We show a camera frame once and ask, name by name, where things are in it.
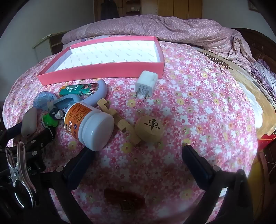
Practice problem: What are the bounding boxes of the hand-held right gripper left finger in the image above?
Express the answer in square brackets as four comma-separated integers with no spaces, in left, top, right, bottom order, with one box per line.
[40,146,97,224]

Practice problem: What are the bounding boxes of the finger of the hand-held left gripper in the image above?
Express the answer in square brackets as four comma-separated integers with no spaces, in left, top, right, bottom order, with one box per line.
[23,130,55,171]
[0,122,25,143]

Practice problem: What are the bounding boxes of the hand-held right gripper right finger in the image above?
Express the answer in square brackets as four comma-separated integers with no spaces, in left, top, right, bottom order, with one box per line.
[182,145,253,224]

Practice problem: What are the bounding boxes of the green and black toy figure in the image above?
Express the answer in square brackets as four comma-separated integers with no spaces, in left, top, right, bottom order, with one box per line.
[42,108,63,140]

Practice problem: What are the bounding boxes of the blue glittery oval case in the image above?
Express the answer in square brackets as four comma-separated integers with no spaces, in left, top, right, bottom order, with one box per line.
[33,91,57,111]

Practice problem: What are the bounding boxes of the white pill bottle orange label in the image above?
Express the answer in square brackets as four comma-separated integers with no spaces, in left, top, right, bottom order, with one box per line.
[63,102,115,151]

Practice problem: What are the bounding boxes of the round wooden chess piece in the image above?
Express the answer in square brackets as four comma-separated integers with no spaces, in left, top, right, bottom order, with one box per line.
[135,115,165,142]

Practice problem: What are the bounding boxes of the pink cardboard box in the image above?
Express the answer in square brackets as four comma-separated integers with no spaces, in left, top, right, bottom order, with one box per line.
[37,35,166,86]

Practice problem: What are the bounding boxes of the metal spring clip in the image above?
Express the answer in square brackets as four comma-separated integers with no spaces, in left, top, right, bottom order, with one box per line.
[5,141,37,207]

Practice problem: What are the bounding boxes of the pink floral bedsheet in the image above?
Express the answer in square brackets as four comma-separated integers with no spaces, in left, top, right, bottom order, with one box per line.
[2,41,259,224]

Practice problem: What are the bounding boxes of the green tube packet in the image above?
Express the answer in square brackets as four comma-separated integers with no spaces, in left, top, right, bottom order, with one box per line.
[59,83,100,97]

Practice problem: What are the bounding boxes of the red cloth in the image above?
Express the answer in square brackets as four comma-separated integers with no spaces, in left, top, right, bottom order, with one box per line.
[258,134,276,157]

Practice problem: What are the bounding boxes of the lilac curved plastic hook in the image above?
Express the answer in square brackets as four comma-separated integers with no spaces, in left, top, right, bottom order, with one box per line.
[53,79,108,108]

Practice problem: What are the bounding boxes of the white and wood nightstand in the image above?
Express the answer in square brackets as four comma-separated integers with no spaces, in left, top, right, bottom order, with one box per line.
[32,31,71,63]

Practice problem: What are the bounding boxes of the yellow cartoon sheet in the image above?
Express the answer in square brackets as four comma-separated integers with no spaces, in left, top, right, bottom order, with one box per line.
[200,48,276,151]

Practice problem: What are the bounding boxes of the white usb charger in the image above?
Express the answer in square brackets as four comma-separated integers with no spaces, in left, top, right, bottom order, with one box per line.
[134,71,159,101]

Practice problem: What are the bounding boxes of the lilac pillow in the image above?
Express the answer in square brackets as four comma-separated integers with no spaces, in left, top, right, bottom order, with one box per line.
[250,59,276,93]

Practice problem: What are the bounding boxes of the cartoon print blanket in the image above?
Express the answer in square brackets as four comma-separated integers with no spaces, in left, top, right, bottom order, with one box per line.
[80,35,112,43]

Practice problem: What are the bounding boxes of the dark wooden headboard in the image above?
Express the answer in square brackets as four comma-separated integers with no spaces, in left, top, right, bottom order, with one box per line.
[232,28,276,67]

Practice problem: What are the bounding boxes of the pink quilt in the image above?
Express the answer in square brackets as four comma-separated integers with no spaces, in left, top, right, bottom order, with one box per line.
[61,15,257,71]

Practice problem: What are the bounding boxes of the dark hanging clothes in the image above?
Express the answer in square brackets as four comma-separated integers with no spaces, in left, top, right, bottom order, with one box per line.
[100,0,119,20]

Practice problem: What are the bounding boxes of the wooden wardrobe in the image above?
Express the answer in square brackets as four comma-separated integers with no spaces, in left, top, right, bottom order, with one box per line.
[94,0,203,22]

